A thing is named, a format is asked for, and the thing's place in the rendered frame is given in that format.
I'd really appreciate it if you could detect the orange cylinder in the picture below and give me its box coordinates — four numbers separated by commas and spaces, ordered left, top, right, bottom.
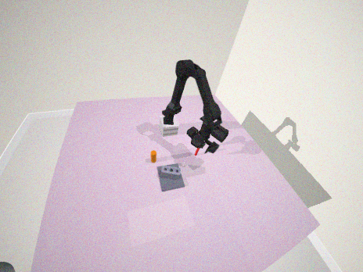
151, 151, 156, 163

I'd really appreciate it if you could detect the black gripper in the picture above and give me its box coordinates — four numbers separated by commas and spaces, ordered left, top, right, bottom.
186, 127, 219, 154

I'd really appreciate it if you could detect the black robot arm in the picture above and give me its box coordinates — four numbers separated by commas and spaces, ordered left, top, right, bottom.
162, 59, 229, 148

